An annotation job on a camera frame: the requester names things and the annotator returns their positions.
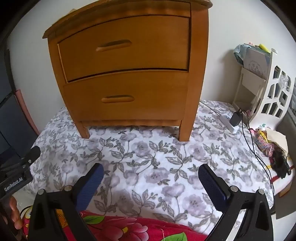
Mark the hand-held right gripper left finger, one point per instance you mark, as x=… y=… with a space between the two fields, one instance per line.
x=92 y=183

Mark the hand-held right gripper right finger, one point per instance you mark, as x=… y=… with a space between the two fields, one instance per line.
x=211 y=185

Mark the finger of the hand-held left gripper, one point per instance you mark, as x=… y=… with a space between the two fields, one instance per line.
x=32 y=154

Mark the person's left hand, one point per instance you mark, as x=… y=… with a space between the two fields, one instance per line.
x=16 y=213

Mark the dark grey refrigerator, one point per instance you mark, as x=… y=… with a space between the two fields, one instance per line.
x=9 y=120

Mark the pink board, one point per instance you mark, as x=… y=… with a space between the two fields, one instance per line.
x=24 y=109

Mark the red floral blanket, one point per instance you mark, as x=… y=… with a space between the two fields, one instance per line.
x=129 y=229

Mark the grey floral bed sheet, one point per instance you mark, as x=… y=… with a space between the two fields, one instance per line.
x=150 y=157

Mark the white mat red trim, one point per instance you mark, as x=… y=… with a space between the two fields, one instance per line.
x=277 y=183

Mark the white power strip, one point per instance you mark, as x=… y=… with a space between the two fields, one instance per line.
x=225 y=120

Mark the colourful trinket pile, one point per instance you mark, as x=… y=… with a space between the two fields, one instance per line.
x=262 y=141

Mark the black charger adapter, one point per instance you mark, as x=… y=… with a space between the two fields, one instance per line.
x=235 y=118

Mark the black fuzzy item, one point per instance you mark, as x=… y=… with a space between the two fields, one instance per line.
x=281 y=162

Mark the white lattice shelf rack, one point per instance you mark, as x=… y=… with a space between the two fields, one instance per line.
x=272 y=115

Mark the wooden nightstand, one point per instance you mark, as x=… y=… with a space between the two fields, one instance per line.
x=198 y=69

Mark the pale printed book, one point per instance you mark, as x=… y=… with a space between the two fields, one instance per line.
x=256 y=62

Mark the crumpled blue-grey plastic bag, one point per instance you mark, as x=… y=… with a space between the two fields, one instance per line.
x=238 y=52

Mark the yellow-green small item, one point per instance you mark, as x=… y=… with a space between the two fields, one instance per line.
x=264 y=47

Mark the plain wooden nightstand drawer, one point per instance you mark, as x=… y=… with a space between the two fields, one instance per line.
x=150 y=46

